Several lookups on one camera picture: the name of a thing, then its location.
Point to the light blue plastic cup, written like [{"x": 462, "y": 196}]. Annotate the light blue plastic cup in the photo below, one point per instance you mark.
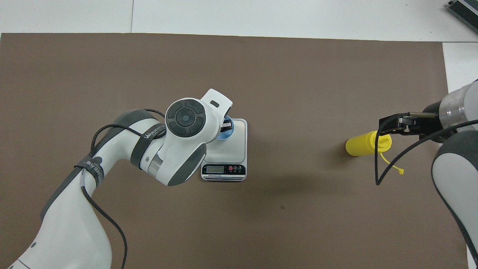
[{"x": 224, "y": 136}]

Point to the silver digital kitchen scale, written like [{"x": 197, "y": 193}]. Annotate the silver digital kitchen scale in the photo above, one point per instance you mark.
[{"x": 231, "y": 149}]

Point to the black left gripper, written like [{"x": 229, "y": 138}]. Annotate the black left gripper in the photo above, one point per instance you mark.
[{"x": 226, "y": 125}]

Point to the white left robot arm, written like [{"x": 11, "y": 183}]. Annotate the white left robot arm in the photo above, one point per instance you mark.
[{"x": 71, "y": 224}]

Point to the yellow squeeze bottle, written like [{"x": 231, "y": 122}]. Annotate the yellow squeeze bottle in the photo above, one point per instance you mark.
[{"x": 360, "y": 146}]

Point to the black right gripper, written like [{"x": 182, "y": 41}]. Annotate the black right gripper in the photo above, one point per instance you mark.
[{"x": 431, "y": 125}]

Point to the brown paper table mat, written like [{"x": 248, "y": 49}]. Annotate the brown paper table mat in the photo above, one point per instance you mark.
[{"x": 261, "y": 74}]

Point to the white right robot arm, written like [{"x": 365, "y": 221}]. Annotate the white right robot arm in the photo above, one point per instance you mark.
[{"x": 455, "y": 175}]

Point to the grey ribbed metal device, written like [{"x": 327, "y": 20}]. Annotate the grey ribbed metal device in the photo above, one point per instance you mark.
[{"x": 466, "y": 11}]

